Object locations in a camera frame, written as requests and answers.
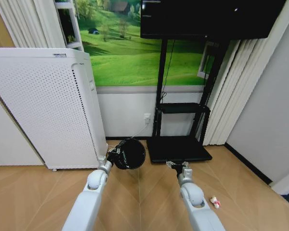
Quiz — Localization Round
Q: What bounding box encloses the white perforated air purifier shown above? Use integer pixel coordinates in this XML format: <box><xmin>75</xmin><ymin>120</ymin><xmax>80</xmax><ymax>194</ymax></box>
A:
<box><xmin>0</xmin><ymin>47</ymin><xmax>108</xmax><ymax>172</ymax></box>

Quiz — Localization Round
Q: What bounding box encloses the white window frame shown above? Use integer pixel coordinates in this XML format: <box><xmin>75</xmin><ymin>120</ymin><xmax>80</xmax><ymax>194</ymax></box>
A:
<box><xmin>197</xmin><ymin>41</ymin><xmax>219</xmax><ymax>79</ymax></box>

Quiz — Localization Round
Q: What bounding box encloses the black television floor stand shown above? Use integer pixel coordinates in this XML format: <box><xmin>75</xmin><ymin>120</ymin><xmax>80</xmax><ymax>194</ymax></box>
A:
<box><xmin>146</xmin><ymin>38</ymin><xmax>232</xmax><ymax>166</ymax></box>

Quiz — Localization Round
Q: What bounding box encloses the white pleated curtain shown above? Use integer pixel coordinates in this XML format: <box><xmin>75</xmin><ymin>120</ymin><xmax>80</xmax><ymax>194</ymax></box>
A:
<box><xmin>203</xmin><ymin>38</ymin><xmax>260</xmax><ymax>146</ymax></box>
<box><xmin>0</xmin><ymin>0</ymin><xmax>65</xmax><ymax>48</ymax></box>

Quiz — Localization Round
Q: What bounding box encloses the black hanging television cable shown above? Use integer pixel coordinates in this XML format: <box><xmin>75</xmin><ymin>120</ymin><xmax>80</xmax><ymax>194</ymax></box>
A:
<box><xmin>160</xmin><ymin>39</ymin><xmax>176</xmax><ymax>103</ymax></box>

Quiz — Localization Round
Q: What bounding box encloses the white power cable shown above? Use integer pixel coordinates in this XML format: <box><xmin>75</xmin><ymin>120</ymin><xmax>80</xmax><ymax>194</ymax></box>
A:
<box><xmin>106</xmin><ymin>122</ymin><xmax>149</xmax><ymax>149</ymax></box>

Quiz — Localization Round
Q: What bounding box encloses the crumpled white red paper garbage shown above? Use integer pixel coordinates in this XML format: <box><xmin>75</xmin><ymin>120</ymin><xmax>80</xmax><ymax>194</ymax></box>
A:
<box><xmin>210</xmin><ymin>195</ymin><xmax>222</xmax><ymax>208</ymax></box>

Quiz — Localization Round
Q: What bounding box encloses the black television screen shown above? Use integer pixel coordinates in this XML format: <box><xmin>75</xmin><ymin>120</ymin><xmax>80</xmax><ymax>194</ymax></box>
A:
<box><xmin>140</xmin><ymin>0</ymin><xmax>288</xmax><ymax>39</ymax></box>

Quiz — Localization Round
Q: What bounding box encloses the white shelf frame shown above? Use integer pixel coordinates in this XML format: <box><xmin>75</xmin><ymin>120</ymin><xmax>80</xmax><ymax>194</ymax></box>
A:
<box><xmin>54</xmin><ymin>0</ymin><xmax>85</xmax><ymax>52</ymax></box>

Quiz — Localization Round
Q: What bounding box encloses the green meadow landscape poster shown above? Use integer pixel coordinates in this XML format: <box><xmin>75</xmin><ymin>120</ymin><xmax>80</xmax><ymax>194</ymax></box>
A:
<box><xmin>75</xmin><ymin>0</ymin><xmax>208</xmax><ymax>87</ymax></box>

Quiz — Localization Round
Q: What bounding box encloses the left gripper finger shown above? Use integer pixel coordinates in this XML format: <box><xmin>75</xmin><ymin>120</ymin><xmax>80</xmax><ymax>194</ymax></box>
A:
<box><xmin>118</xmin><ymin>150</ymin><xmax>131</xmax><ymax>168</ymax></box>
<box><xmin>114</xmin><ymin>140</ymin><xmax>126</xmax><ymax>154</ymax></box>

